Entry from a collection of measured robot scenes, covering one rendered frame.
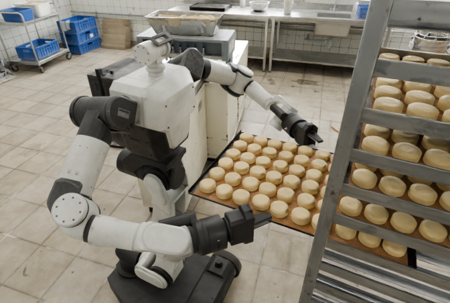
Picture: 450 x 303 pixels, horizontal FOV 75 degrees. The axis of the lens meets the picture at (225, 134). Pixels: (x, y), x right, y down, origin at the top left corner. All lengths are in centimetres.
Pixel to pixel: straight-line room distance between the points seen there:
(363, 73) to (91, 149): 64
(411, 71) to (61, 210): 75
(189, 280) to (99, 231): 115
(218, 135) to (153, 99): 174
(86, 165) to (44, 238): 180
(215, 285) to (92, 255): 92
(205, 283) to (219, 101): 136
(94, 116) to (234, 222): 46
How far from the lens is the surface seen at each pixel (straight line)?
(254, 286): 205
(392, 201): 70
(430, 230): 81
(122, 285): 194
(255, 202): 86
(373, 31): 51
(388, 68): 56
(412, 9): 54
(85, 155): 83
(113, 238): 79
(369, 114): 59
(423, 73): 57
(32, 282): 238
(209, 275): 186
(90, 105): 89
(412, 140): 73
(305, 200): 88
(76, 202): 78
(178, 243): 74
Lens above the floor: 176
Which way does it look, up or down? 32 degrees down
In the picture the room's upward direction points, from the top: straight up
